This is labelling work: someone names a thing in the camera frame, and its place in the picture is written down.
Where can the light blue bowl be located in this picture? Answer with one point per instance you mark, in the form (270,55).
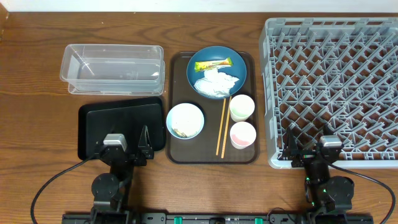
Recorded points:
(187,118)

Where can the left wooden chopstick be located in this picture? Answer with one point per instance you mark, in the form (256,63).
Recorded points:
(221,127)

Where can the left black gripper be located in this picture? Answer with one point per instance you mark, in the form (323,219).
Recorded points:
(125,155)

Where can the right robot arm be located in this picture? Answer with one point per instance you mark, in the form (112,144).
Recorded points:
(330,196)

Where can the right wooden chopstick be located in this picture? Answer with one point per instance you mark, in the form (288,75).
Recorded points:
(226,129)

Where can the black waste tray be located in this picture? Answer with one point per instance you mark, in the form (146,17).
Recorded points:
(127,117)

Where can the wooden chopstick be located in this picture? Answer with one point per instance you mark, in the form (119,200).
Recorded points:
(221,127)
(226,129)

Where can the dark blue plate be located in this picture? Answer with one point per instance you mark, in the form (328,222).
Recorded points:
(218,53)

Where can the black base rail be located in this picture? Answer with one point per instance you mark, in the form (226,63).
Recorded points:
(161,218)

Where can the brown serving tray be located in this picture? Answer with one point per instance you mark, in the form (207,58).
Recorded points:
(202,148)

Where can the rice leftovers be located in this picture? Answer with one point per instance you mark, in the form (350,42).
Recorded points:
(181,134)

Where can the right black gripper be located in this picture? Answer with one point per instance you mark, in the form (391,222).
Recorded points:
(291,150)

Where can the yellow green snack wrapper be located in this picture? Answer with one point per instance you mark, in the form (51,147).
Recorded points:
(212,64)

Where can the cream white cup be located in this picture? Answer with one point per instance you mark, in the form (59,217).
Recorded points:
(241,107)

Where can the clear plastic waste bin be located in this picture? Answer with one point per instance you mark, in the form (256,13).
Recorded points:
(114,69)

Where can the pink cup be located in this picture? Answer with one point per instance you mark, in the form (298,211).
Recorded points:
(242,135)

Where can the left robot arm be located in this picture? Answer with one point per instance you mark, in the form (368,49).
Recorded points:
(111,190)

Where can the white tissue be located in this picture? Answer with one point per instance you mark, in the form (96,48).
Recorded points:
(215,84)

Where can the grey dishwasher rack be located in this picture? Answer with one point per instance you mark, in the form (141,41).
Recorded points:
(335,72)

